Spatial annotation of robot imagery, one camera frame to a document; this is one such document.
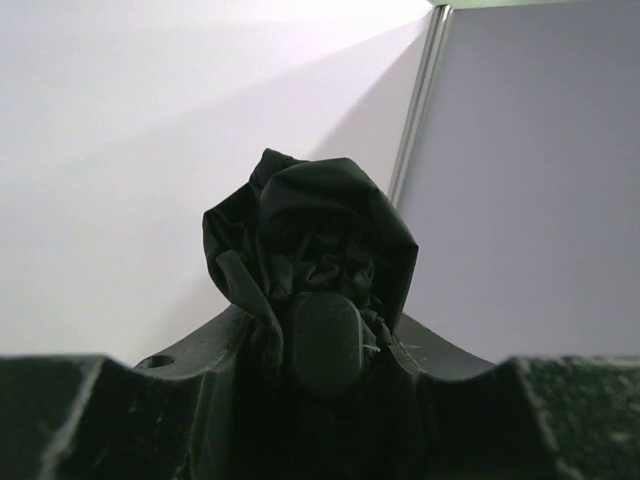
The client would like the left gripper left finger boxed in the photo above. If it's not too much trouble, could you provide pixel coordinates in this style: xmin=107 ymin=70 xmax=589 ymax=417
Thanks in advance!
xmin=1 ymin=306 xmax=250 ymax=479

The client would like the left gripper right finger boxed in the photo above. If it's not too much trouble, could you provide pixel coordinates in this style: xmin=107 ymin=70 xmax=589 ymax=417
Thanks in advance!
xmin=392 ymin=316 xmax=639 ymax=479

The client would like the black folding umbrella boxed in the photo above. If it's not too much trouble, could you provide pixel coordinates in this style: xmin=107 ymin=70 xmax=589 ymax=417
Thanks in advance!
xmin=202 ymin=147 xmax=426 ymax=480

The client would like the right aluminium frame post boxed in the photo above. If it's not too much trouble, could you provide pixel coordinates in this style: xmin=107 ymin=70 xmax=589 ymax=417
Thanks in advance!
xmin=388 ymin=4 xmax=453 ymax=208

